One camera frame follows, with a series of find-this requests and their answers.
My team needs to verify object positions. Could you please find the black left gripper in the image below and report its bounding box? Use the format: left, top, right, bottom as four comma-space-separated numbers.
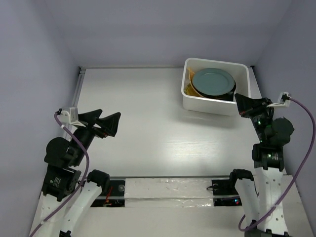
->
72, 108, 121, 164

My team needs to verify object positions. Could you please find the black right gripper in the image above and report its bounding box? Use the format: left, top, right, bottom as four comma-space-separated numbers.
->
235, 92, 275, 144

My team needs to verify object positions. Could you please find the striped rim round plate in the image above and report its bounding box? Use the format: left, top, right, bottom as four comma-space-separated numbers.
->
192, 83, 237, 101

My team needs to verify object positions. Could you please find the teal round ceramic plate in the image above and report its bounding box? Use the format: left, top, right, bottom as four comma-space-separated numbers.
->
192, 68, 235, 96

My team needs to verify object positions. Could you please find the green yellow bamboo tray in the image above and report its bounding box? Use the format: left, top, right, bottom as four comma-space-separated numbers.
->
184, 84, 200, 97

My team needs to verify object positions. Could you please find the orange fish-shaped woven basket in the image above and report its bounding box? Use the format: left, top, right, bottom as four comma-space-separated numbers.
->
187, 68, 195, 85

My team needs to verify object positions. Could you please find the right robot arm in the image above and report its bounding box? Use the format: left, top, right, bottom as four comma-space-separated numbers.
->
227, 93, 294, 237

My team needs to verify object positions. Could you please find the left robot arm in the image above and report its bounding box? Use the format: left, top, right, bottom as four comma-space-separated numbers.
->
29, 107, 121, 237

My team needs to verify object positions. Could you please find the white plastic bin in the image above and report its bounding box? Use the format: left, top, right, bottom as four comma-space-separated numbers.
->
181, 58, 251, 116

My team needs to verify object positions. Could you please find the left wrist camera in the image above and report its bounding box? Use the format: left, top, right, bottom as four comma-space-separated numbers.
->
57, 107, 83, 126

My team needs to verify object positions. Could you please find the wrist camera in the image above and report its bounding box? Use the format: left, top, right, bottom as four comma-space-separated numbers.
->
57, 107, 83, 126
267, 92, 291, 108

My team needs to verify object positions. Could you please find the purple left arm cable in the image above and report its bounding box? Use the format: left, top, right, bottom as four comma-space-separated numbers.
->
28, 112, 90, 237

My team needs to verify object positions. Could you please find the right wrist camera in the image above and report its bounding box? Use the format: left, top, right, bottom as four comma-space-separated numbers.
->
267, 92, 291, 108

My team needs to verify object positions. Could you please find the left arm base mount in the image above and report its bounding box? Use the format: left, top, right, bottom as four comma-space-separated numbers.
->
91, 179, 125, 207

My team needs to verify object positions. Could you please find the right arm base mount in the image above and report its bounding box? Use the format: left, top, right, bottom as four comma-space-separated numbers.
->
206, 179, 242, 207

